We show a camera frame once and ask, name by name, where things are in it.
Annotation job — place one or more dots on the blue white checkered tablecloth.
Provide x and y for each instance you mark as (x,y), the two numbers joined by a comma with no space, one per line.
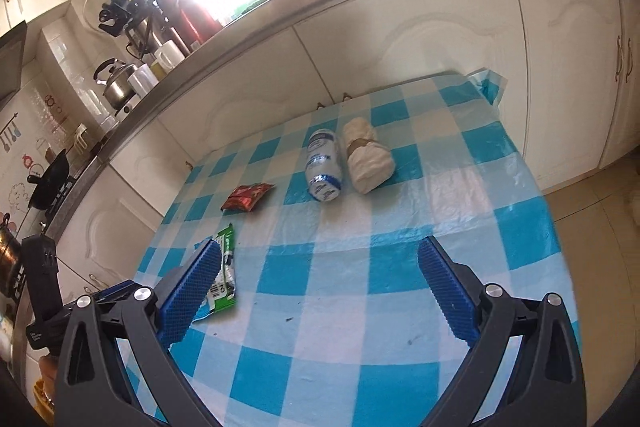
(350,267)

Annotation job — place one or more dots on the dark cooking pot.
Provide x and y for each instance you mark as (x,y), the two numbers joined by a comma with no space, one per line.
(7,252)

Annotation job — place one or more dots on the green white wrapper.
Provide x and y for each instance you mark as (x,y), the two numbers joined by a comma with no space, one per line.
(227,267)

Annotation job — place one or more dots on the steel kettle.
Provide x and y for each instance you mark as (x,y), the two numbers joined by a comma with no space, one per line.
(117,89)

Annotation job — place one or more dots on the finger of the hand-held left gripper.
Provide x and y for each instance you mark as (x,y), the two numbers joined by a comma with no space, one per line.
(112,293)

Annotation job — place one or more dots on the red thermos flask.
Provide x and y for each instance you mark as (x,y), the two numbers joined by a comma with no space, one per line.
(192,19)

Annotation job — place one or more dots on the clear plastic bottle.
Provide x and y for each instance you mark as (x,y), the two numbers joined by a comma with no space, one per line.
(322,164)

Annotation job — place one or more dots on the range hood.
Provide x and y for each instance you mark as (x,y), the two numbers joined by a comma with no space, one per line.
(10,67)

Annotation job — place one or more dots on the white cabinet door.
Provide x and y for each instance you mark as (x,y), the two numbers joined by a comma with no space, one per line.
(225,92)
(115,217)
(632,107)
(565,72)
(425,27)

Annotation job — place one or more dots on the white cup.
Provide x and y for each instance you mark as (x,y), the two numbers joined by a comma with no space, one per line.
(169,54)
(142,79)

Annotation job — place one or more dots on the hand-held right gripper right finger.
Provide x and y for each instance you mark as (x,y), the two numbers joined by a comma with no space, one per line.
(447,294)

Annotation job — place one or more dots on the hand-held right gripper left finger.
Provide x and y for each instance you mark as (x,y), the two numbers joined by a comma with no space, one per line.
(192,292)

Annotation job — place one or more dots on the white wrapped bundle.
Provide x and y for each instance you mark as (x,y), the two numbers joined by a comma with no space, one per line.
(365,154)

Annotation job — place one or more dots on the red snack packet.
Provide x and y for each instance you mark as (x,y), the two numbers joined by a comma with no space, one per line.
(247,197)

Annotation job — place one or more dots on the black wok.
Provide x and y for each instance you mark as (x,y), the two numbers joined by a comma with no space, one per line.
(50,182)

